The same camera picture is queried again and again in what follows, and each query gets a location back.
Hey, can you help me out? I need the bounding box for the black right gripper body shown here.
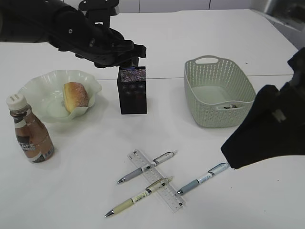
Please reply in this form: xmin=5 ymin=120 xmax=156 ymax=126
xmin=280 ymin=48 xmax=305 ymax=153

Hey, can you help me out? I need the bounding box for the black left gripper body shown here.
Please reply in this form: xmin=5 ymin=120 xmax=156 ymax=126
xmin=75 ymin=26 xmax=133 ymax=68

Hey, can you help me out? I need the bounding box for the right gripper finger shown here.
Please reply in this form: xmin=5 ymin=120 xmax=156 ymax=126
xmin=221 ymin=85 xmax=305 ymax=169

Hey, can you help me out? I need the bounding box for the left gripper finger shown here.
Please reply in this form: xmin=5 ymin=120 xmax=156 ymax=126
xmin=123 ymin=44 xmax=147 ymax=68

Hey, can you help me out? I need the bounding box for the dark paper ball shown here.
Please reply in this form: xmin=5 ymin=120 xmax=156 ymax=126
xmin=224 ymin=104 xmax=242 ymax=110

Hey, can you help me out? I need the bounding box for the bread roll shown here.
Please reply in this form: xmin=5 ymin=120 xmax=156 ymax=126
xmin=63 ymin=82 xmax=89 ymax=113

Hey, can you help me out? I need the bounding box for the grey grip pen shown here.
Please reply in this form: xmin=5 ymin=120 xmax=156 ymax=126
xmin=117 ymin=150 xmax=178 ymax=184

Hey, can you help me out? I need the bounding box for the brown coffee drink bottle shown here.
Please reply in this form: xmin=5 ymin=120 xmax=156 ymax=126
xmin=6 ymin=94 xmax=54 ymax=163

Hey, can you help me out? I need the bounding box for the clear plastic ruler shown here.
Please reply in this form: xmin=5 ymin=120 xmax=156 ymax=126
xmin=131 ymin=151 xmax=184 ymax=212

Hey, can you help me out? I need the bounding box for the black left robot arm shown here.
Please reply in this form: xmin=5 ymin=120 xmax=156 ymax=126
xmin=0 ymin=0 xmax=146 ymax=68

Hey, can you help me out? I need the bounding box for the black mesh pen holder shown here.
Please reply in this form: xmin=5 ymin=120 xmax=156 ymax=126
xmin=117 ymin=66 xmax=147 ymax=115

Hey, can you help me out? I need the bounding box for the blue clip pen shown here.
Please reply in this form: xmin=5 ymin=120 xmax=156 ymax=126
xmin=177 ymin=163 xmax=230 ymax=195

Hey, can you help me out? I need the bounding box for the green plastic basket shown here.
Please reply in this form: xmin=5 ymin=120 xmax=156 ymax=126
xmin=184 ymin=56 xmax=256 ymax=128

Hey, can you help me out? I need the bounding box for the wavy green glass plate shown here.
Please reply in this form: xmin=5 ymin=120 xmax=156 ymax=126
xmin=18 ymin=70 xmax=102 ymax=123

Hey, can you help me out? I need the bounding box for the beige grip pen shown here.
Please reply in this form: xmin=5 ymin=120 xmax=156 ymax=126
xmin=105 ymin=177 xmax=173 ymax=218

